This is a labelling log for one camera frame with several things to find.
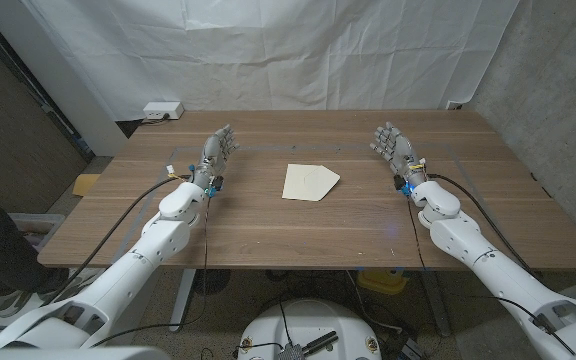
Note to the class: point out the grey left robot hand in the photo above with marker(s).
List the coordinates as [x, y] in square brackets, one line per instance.
[213, 160]

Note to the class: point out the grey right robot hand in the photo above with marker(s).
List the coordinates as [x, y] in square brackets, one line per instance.
[400, 152]

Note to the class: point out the cream paper envelope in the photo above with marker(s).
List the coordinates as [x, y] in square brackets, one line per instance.
[308, 184]

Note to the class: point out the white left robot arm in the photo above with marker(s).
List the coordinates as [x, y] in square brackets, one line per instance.
[133, 270]

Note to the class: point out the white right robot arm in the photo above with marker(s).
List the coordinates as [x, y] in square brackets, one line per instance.
[493, 270]

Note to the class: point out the white power strip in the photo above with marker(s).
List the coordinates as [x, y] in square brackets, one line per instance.
[163, 110]

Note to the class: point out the black round floor object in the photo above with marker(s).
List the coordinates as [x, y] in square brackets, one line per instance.
[213, 281]

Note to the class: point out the white wrinkled backdrop sheet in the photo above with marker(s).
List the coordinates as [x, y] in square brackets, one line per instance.
[268, 50]

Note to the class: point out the tan cardboard piece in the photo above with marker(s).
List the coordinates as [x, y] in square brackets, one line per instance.
[86, 185]

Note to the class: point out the white table leg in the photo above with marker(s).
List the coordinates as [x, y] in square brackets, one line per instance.
[187, 287]

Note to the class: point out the yellow object under table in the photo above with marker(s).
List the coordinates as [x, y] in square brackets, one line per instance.
[380, 282]

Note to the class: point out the grey table leg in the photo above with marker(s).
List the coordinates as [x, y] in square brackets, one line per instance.
[438, 305]

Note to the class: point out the clear plastic storage bin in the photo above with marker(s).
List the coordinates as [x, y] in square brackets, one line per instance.
[43, 222]

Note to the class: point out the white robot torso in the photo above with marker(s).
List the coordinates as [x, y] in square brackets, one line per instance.
[308, 325]

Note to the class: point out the small white wall outlet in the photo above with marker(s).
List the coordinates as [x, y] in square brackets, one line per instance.
[454, 105]

